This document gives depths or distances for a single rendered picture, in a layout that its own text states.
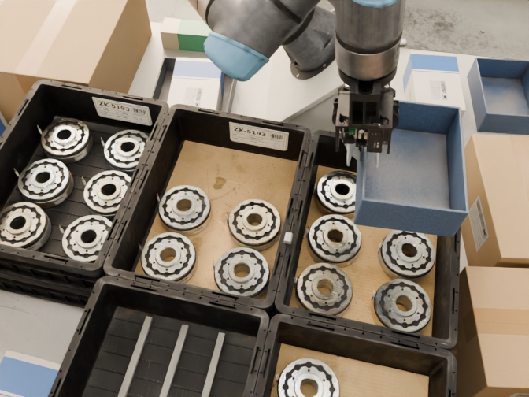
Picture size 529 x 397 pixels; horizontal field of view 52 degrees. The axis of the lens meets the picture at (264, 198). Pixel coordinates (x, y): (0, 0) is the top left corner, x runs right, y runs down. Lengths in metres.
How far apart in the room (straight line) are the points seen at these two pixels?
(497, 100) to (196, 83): 0.80
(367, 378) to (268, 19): 0.62
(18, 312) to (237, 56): 0.78
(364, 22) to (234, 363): 0.62
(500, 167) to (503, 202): 0.09
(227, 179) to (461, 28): 2.00
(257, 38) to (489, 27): 2.40
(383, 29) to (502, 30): 2.42
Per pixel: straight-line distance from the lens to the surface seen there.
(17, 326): 1.24
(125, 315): 1.04
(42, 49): 1.40
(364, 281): 1.06
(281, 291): 0.93
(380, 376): 1.01
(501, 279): 1.11
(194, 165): 1.19
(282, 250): 0.96
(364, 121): 0.69
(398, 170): 0.91
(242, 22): 0.67
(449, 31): 2.92
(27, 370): 1.10
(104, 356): 1.03
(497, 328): 1.07
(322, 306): 1.00
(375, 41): 0.62
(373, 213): 0.81
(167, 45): 1.62
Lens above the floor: 1.78
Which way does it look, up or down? 57 degrees down
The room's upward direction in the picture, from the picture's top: 2 degrees clockwise
